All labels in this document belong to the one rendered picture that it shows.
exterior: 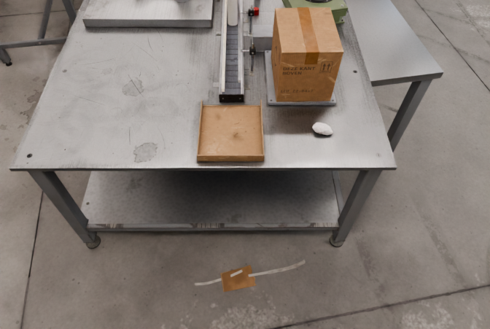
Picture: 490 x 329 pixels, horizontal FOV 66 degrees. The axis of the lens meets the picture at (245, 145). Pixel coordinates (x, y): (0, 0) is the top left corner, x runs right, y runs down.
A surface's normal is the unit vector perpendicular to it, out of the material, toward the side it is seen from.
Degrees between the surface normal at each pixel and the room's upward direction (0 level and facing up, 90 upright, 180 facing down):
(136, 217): 0
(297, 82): 90
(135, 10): 0
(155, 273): 0
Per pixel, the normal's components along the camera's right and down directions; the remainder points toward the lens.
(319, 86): 0.04, 0.79
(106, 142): 0.01, -0.61
